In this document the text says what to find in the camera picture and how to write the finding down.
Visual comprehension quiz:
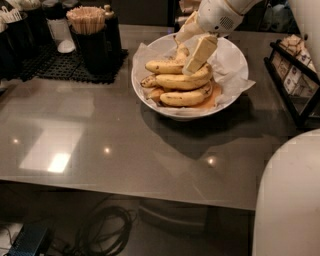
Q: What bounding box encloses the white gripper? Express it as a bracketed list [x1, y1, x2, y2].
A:
[174, 0, 263, 76]

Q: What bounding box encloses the spotted yellow banana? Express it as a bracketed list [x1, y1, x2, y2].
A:
[145, 60, 184, 74]

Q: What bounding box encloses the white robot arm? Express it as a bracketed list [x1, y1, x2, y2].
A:
[177, 0, 320, 256]

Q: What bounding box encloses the rear upright yellow banana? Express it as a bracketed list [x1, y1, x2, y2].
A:
[174, 43, 189, 60]

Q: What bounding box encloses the middle yellow banana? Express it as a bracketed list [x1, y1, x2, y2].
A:
[156, 63, 213, 91]

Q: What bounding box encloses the white paper bowl liner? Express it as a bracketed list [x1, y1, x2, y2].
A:
[132, 28, 257, 117]

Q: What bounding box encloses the white ceramic bowl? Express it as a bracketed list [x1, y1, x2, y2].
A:
[130, 30, 250, 122]

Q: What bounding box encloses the front yellow banana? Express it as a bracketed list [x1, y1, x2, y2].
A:
[160, 82, 212, 107]

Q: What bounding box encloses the left small yellow banana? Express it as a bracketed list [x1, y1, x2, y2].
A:
[140, 74, 157, 88]

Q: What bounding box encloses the black napkin holder with napkins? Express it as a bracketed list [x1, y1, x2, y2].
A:
[174, 0, 202, 32]

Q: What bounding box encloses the dark bottle with cork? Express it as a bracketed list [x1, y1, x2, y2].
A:
[104, 4, 122, 64]

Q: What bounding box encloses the black condiment packet rack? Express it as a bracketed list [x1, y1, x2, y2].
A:
[264, 35, 320, 129]

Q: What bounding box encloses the black cup of stir sticks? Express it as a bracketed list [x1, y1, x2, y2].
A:
[66, 6, 110, 74]

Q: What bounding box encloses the white lidded cup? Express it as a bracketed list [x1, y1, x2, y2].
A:
[42, 0, 75, 54]

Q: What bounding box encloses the black rubber grid mat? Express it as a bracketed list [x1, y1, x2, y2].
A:
[17, 44, 128, 84]

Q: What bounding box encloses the black cup with white cutlery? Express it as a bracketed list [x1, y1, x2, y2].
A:
[7, 12, 37, 60]

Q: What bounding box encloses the black container far left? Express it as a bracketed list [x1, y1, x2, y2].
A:
[0, 26, 21, 78]

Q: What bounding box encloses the blue black box on floor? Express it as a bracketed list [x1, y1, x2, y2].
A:
[7, 225, 48, 256]

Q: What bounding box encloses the coiled black cable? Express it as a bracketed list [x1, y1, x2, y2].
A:
[49, 194, 138, 256]

